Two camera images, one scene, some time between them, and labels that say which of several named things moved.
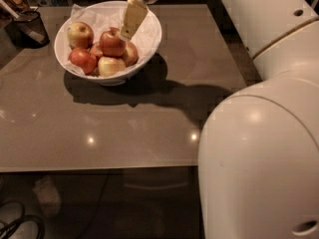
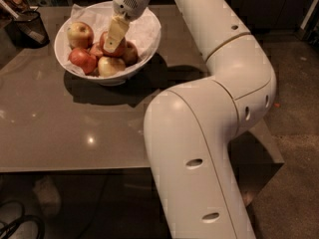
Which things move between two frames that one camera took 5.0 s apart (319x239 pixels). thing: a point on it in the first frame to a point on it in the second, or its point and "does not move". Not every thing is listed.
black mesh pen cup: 28,30 does not move
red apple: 83,59 does not move
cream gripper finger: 134,14 to 118,29
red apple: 112,44 does not move
